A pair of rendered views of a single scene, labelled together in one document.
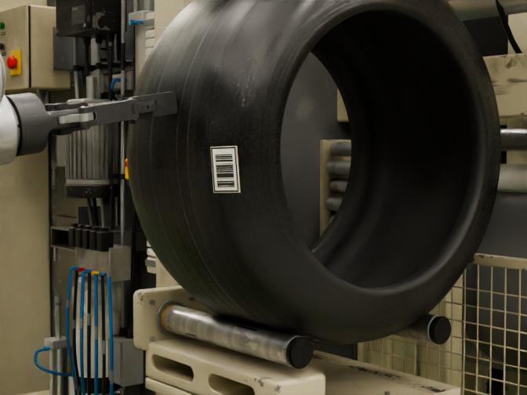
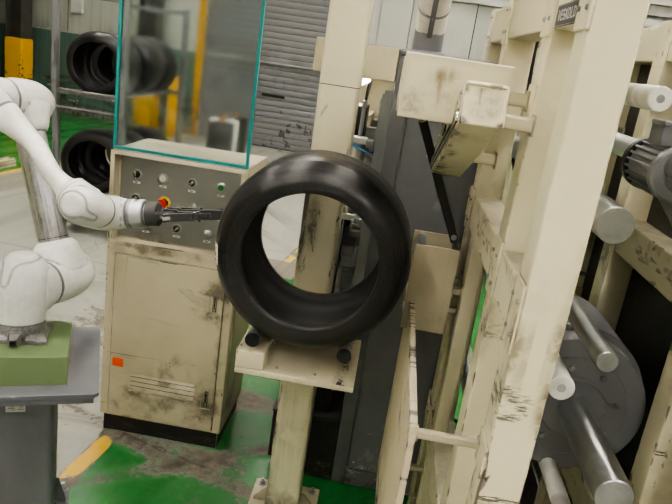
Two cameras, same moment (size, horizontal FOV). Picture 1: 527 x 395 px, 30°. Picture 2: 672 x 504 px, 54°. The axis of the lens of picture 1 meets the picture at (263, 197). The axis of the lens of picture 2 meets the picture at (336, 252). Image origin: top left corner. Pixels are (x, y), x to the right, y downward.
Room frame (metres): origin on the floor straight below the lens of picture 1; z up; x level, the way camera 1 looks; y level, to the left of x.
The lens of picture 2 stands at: (0.09, -1.39, 1.76)
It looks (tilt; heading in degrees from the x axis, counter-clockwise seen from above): 17 degrees down; 40
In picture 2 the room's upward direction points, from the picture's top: 8 degrees clockwise
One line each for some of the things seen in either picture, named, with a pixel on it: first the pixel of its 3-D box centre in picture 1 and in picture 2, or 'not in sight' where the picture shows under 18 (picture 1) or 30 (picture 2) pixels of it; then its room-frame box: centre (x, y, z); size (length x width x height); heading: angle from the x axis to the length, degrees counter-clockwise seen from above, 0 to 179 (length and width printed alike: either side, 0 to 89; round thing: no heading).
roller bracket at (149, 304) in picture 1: (236, 309); not in sight; (1.72, 0.05, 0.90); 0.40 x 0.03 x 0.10; 127
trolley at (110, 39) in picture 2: not in sight; (122, 114); (3.27, 3.97, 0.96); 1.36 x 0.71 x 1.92; 31
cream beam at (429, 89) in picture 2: not in sight; (445, 87); (1.65, -0.37, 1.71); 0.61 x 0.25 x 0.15; 37
